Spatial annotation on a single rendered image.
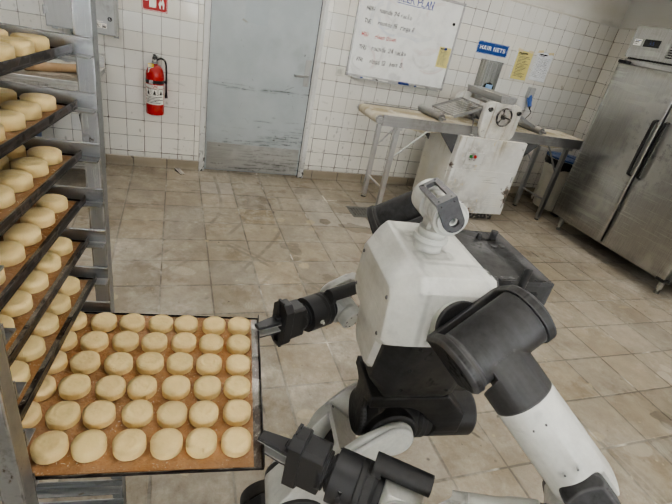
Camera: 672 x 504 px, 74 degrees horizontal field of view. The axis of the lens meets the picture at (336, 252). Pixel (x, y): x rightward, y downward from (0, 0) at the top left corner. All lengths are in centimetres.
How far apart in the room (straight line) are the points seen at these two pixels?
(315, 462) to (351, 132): 441
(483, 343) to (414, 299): 14
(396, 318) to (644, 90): 442
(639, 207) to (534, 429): 420
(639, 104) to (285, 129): 331
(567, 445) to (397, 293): 32
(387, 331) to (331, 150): 427
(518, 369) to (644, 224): 416
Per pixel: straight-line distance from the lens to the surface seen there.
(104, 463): 84
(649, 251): 475
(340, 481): 78
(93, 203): 99
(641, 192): 482
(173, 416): 86
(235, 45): 459
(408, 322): 75
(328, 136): 491
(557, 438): 71
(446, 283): 74
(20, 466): 77
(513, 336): 67
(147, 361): 96
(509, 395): 68
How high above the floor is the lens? 162
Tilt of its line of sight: 28 degrees down
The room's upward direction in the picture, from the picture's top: 12 degrees clockwise
